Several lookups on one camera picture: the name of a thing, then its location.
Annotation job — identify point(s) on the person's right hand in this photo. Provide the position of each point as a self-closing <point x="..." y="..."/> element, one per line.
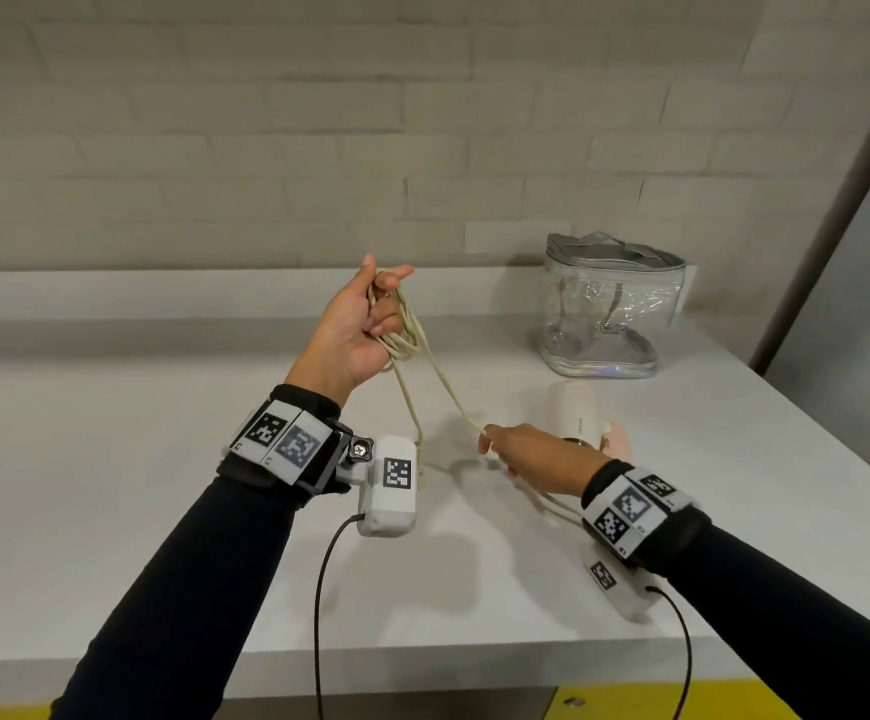
<point x="547" y="461"/>

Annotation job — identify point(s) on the person's left hand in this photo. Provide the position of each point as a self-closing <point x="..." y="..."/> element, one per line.
<point x="345" y="344"/>

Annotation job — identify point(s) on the white pink hair dryer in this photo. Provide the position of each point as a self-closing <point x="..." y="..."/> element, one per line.
<point x="573" y="412"/>

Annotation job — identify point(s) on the clear plastic zip bag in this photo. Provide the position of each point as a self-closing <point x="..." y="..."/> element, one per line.
<point x="607" y="307"/>

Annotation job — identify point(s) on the person's left forearm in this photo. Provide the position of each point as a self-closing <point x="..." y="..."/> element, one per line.
<point x="180" y="607"/>

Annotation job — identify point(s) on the person's right forearm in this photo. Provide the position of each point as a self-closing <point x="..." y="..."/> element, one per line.
<point x="795" y="629"/>

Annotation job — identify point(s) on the black right wristband with markers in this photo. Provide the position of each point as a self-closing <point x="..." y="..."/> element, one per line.
<point x="637" y="509"/>

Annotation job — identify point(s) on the black wristband with markers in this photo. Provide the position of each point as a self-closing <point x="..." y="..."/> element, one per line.
<point x="285" y="442"/>
<point x="637" y="509"/>

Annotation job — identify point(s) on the black left wristband with markers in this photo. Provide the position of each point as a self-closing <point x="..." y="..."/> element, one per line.
<point x="285" y="442"/>

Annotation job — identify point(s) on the small metal cabinet knob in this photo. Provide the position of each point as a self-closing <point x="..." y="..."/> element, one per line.
<point x="574" y="701"/>

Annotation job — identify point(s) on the yellow grey base cabinet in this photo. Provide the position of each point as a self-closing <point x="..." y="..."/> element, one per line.
<point x="705" y="704"/>

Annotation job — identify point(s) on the grey metal pole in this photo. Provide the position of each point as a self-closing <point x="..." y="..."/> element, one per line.
<point x="832" y="209"/>

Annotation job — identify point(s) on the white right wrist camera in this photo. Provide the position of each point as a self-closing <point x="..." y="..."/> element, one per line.
<point x="626" y="592"/>

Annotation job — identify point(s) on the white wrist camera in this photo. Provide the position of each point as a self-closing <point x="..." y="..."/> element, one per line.
<point x="626" y="592"/>
<point x="390" y="509"/>

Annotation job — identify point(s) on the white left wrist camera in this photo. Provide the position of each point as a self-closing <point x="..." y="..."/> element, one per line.
<point x="390" y="509"/>

